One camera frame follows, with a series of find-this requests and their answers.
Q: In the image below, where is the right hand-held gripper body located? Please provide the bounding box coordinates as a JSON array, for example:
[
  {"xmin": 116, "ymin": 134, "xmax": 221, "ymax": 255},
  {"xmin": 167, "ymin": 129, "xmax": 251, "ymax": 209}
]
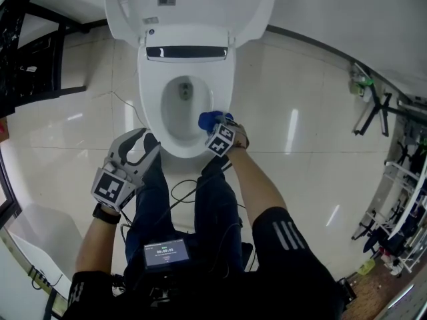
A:
[{"xmin": 203, "ymin": 111, "xmax": 242, "ymax": 159}]

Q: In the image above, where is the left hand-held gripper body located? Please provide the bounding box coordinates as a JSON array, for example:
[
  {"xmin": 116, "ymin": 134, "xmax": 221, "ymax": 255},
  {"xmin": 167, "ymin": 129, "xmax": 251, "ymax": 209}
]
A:
[{"xmin": 90, "ymin": 157, "xmax": 146, "ymax": 213}]

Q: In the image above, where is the blue cloth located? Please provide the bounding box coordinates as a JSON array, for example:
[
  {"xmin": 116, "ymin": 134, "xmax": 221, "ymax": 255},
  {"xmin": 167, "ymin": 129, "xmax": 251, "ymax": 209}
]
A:
[{"xmin": 197, "ymin": 110, "xmax": 226, "ymax": 134}]

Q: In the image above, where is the white toilet seat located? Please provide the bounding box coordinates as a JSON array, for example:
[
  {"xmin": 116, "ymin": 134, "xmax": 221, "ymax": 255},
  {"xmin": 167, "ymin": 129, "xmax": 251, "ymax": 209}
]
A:
[{"xmin": 137, "ymin": 40, "xmax": 238, "ymax": 160}]

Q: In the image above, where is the person's left forearm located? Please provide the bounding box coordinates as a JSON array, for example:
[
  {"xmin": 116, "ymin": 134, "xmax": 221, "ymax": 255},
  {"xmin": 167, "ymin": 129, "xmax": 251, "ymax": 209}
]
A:
[{"xmin": 75, "ymin": 211, "xmax": 121, "ymax": 275}]

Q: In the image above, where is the person's right forearm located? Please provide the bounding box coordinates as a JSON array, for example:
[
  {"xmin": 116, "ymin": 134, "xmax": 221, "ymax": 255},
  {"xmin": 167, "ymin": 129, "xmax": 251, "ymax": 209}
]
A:
[{"xmin": 226, "ymin": 147, "xmax": 288, "ymax": 227}]

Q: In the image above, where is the white toilet bowl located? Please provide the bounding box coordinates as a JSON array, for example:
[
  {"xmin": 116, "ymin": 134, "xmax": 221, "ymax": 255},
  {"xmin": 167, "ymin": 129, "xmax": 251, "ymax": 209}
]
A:
[{"xmin": 159, "ymin": 75, "xmax": 214, "ymax": 139}]

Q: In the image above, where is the white toilet lid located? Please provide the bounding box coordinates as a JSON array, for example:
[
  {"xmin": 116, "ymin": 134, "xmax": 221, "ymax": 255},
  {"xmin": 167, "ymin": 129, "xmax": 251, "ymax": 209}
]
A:
[{"xmin": 104, "ymin": 0, "xmax": 278, "ymax": 49}]

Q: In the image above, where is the person's right hand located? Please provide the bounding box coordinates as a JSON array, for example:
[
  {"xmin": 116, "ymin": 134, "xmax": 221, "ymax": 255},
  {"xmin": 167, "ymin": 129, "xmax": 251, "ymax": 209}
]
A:
[{"xmin": 230, "ymin": 124, "xmax": 251, "ymax": 151}]

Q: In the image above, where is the person's black left shoe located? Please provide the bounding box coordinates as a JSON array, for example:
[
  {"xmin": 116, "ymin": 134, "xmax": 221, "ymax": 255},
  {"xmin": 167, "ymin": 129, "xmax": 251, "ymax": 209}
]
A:
[{"xmin": 142, "ymin": 132, "xmax": 161, "ymax": 159}]

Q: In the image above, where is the person's black shoe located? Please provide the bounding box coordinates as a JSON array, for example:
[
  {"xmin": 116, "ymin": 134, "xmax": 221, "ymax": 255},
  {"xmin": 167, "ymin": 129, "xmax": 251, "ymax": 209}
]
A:
[
  {"xmin": 142, "ymin": 132, "xmax": 161, "ymax": 159},
  {"xmin": 201, "ymin": 154, "xmax": 234, "ymax": 177}
]

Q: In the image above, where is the person's black right shoe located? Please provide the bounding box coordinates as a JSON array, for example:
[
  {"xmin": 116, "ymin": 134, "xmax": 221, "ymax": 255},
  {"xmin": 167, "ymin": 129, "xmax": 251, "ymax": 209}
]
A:
[{"xmin": 201, "ymin": 154, "xmax": 234, "ymax": 177}]

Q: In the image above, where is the black wrist watch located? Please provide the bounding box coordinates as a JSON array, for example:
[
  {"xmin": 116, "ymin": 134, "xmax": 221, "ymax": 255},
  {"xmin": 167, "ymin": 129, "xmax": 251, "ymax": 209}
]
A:
[{"xmin": 91, "ymin": 202, "xmax": 122, "ymax": 225}]

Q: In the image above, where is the person's left leg in jeans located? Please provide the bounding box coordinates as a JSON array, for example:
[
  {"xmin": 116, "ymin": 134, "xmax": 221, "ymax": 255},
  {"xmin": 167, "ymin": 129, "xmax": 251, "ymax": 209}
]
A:
[{"xmin": 123, "ymin": 150, "xmax": 176, "ymax": 273}]

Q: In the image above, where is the person's leg in jeans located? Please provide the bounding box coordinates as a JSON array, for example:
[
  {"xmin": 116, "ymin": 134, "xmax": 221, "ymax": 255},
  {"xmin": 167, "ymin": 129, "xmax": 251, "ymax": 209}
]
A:
[
  {"xmin": 193, "ymin": 165, "xmax": 246, "ymax": 273},
  {"xmin": 123, "ymin": 150, "xmax": 176, "ymax": 273}
]

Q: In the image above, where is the person's right leg in jeans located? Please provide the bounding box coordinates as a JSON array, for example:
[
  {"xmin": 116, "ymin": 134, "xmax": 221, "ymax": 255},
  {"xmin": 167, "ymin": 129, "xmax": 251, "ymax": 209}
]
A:
[{"xmin": 193, "ymin": 165, "xmax": 246, "ymax": 273}]

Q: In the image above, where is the white panel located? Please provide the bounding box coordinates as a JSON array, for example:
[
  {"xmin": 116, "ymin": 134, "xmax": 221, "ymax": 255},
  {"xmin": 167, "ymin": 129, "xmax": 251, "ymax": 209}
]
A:
[{"xmin": 5, "ymin": 202, "xmax": 83, "ymax": 281}]

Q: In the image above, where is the black chest device with screen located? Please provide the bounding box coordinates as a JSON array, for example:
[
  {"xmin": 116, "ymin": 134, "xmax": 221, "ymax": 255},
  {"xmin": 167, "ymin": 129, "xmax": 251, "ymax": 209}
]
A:
[{"xmin": 143, "ymin": 238, "xmax": 191, "ymax": 273}]

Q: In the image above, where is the black marble side table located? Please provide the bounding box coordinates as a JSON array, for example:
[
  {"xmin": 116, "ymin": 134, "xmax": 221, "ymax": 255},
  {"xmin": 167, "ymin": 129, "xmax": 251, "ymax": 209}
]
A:
[{"xmin": 0, "ymin": 0, "xmax": 91, "ymax": 119}]

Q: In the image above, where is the person's black shirt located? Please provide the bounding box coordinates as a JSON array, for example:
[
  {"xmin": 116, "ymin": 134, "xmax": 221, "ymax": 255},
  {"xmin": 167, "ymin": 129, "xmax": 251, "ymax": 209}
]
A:
[{"xmin": 63, "ymin": 206, "xmax": 346, "ymax": 320}]

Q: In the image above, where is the black tripod stand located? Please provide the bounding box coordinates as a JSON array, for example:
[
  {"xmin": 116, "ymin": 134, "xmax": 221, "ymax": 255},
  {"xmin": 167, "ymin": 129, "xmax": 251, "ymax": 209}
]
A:
[{"xmin": 349, "ymin": 61, "xmax": 427, "ymax": 138}]

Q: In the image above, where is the green container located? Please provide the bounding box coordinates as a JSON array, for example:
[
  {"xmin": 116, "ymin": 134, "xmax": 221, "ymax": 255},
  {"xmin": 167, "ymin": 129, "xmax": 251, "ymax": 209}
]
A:
[{"xmin": 357, "ymin": 257, "xmax": 377, "ymax": 277}]

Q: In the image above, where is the white metal rack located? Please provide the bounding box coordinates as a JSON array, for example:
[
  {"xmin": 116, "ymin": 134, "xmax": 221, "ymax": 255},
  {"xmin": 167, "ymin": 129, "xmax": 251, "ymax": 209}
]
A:
[{"xmin": 350, "ymin": 160, "xmax": 427, "ymax": 275}]

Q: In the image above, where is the white floor cable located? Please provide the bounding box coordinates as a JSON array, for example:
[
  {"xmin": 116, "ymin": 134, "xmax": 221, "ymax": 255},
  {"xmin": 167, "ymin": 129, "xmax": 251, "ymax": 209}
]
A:
[{"xmin": 112, "ymin": 91, "xmax": 148, "ymax": 129}]

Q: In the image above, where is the black cable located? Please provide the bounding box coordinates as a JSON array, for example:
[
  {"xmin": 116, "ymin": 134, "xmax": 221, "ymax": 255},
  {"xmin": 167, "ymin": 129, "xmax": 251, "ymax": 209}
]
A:
[{"xmin": 169, "ymin": 178, "xmax": 205, "ymax": 213}]

